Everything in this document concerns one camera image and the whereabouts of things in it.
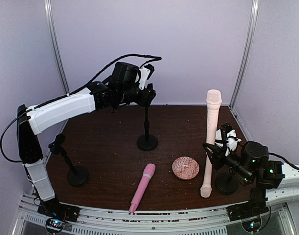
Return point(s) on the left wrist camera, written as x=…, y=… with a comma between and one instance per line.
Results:
x=143, y=74

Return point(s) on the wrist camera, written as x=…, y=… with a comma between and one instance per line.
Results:
x=227, y=139
x=143, y=74

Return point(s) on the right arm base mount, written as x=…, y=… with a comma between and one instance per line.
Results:
x=247, y=213

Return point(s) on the red patterned bowl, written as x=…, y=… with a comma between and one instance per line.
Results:
x=185, y=168

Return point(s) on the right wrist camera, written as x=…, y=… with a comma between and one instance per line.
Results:
x=227, y=139

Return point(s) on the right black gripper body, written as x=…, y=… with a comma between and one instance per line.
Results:
x=219, y=155

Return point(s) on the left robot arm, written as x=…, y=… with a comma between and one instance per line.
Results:
x=127, y=84

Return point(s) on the cream microphone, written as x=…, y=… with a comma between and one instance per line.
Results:
x=214, y=101
x=206, y=188

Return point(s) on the black microphone stand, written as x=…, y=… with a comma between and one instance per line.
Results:
x=226, y=183
x=147, y=141
x=77, y=175

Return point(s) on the left aluminium frame post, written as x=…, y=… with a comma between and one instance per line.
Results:
x=55, y=45

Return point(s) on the aluminium frame post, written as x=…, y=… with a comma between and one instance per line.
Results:
x=55, y=45
x=246, y=52

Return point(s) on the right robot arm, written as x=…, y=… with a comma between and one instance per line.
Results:
x=275, y=181

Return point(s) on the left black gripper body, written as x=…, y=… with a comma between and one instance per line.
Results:
x=148, y=94

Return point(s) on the pink microphone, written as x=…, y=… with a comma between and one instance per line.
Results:
x=146, y=177

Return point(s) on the right aluminium frame post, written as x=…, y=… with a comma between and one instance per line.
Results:
x=246, y=52

